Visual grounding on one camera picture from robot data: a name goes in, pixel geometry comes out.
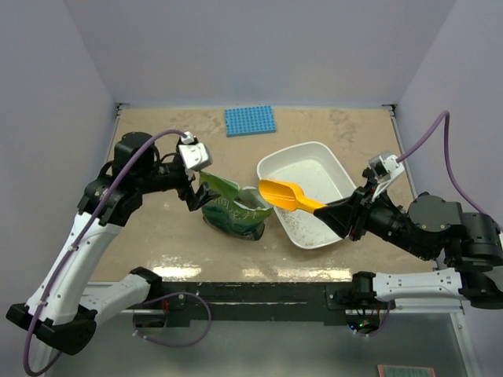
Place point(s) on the white litter box tray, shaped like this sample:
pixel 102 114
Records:
pixel 313 167

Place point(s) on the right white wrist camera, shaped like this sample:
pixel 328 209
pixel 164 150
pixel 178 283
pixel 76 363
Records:
pixel 383 170

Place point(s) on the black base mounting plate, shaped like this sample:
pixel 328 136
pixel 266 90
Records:
pixel 327 303

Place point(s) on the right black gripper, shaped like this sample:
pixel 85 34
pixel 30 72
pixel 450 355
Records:
pixel 339 215

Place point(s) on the green litter bag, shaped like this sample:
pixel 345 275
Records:
pixel 238 212

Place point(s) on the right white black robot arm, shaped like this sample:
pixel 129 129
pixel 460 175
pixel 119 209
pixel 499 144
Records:
pixel 431 227

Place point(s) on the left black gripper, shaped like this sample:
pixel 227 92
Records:
pixel 195 199

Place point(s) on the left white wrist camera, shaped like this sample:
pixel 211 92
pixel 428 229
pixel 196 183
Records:
pixel 195 155

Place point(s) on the blue studded plate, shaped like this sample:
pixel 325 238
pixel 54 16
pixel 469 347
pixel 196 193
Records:
pixel 249 121

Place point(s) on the pink green board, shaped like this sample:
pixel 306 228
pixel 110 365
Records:
pixel 404 371

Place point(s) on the orange plastic scoop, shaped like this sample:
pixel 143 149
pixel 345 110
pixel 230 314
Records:
pixel 287 196

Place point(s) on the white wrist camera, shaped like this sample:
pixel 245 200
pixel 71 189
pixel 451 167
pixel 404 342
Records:
pixel 195 155
pixel 383 170

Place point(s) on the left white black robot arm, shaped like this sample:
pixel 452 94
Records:
pixel 57 314

